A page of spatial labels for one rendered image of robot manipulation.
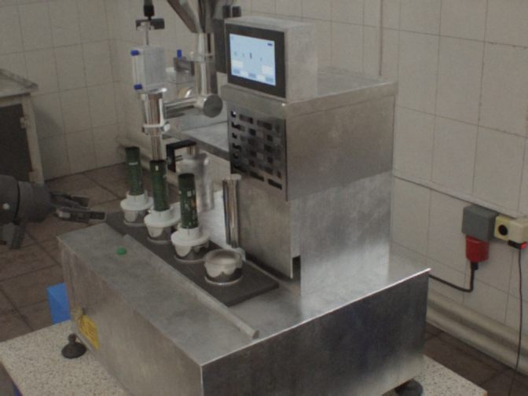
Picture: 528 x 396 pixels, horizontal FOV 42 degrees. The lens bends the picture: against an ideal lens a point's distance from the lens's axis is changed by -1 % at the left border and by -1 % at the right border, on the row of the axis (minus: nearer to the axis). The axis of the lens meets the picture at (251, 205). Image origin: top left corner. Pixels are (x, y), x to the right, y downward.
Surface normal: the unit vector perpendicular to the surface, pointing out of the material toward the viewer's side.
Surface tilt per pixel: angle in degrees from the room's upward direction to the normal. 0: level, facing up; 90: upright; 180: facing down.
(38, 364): 0
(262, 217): 90
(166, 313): 0
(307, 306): 0
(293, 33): 90
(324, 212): 90
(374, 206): 90
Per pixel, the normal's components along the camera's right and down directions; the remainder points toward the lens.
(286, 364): 0.57, 0.29
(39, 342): -0.04, -0.93
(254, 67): -0.82, 0.24
